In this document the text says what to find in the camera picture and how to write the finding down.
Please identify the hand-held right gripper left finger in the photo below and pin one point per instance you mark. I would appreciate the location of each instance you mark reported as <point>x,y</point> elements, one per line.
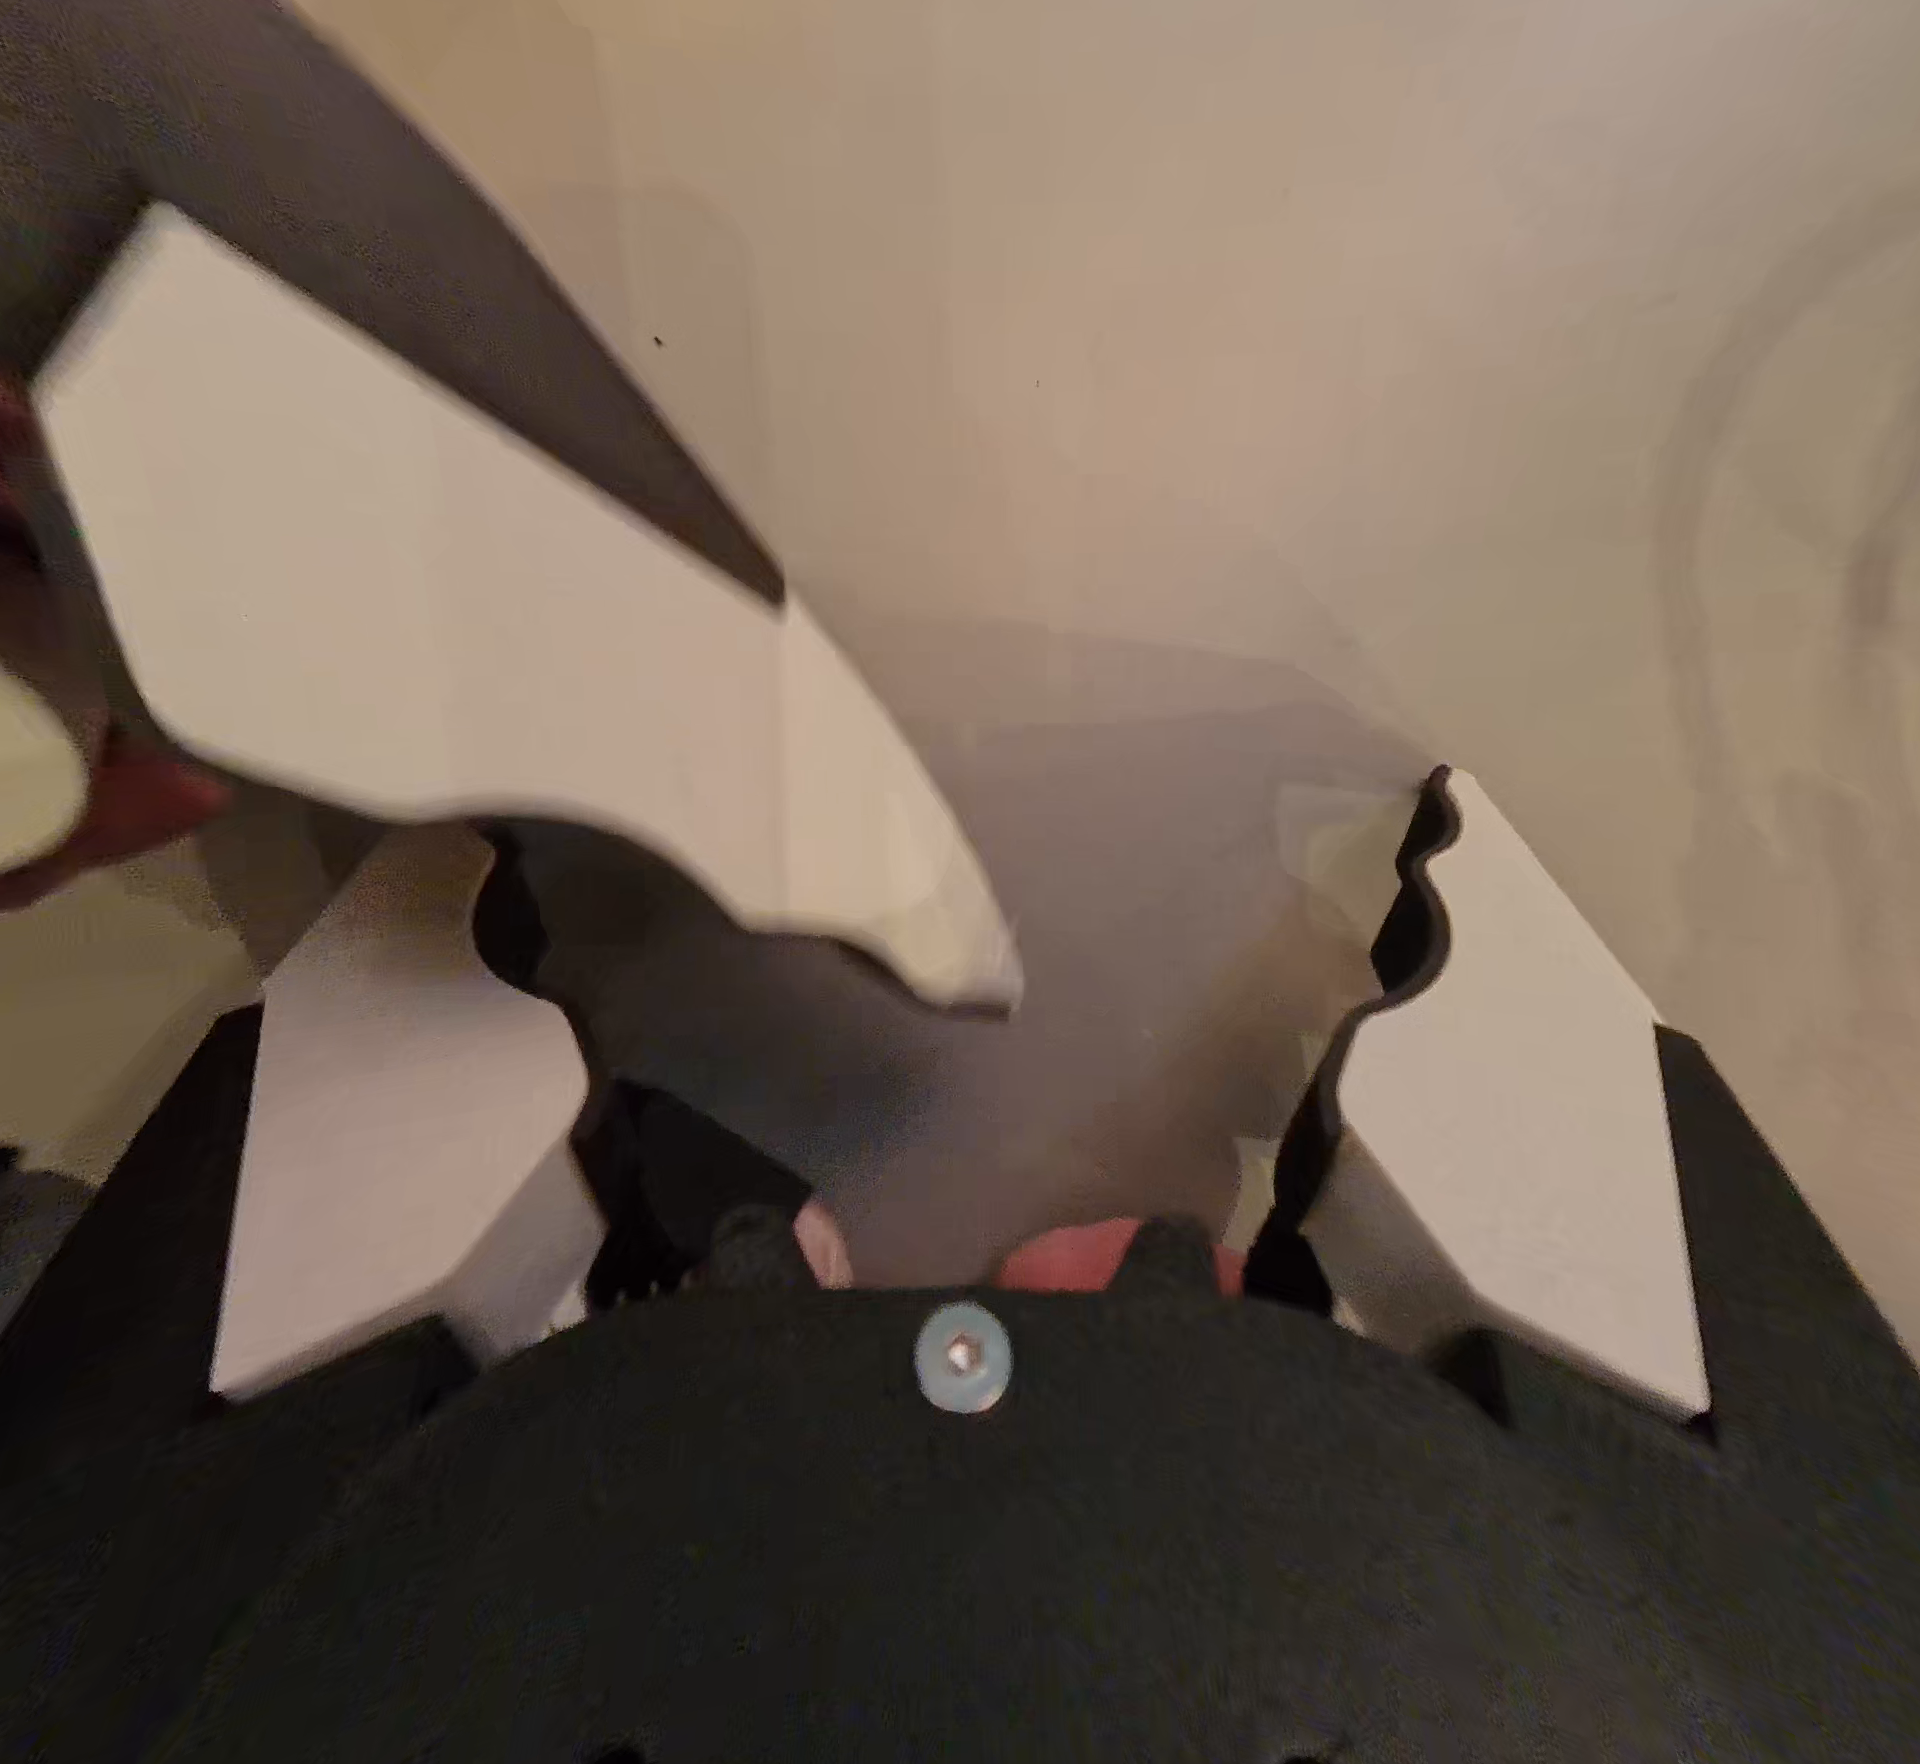
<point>375,1133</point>

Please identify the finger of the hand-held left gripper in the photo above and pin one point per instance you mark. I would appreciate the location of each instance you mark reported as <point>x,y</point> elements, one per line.
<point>451,565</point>

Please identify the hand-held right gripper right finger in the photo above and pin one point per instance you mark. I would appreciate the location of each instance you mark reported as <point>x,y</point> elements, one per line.
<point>1516,1149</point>

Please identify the person's right hand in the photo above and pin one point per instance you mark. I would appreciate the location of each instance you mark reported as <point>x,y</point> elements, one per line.
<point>1079,1263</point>

